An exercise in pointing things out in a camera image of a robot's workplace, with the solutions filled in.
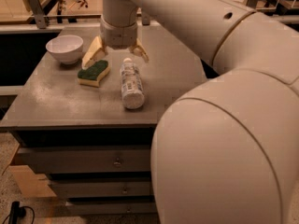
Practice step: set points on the white ceramic bowl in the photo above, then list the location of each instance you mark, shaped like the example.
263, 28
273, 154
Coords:
66, 49

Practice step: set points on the top grey drawer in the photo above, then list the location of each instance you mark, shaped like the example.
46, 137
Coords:
75, 160

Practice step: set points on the bottom grey drawer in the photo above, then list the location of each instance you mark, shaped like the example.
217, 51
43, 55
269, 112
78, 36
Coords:
111, 207

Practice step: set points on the black power cable plug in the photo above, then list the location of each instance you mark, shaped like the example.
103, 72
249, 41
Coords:
16, 212

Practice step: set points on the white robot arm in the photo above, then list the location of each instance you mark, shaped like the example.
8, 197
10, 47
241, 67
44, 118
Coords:
225, 152

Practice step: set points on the grey drawer cabinet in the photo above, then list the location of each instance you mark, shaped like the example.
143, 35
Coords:
53, 110

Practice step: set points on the grey drawer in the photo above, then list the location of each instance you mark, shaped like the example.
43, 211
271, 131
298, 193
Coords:
111, 207
101, 188
75, 160

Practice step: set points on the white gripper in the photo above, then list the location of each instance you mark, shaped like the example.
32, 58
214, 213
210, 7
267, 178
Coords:
119, 37

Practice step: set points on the green yellow sponge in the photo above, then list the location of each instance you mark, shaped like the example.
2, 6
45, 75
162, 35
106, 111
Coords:
94, 74

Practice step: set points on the left metal bracket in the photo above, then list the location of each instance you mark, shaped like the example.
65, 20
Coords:
39, 15

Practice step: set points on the middle grey drawer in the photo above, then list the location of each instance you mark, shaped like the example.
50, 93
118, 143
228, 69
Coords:
101, 188

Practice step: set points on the blue labelled plastic bottle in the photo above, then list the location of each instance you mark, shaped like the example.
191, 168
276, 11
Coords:
132, 93

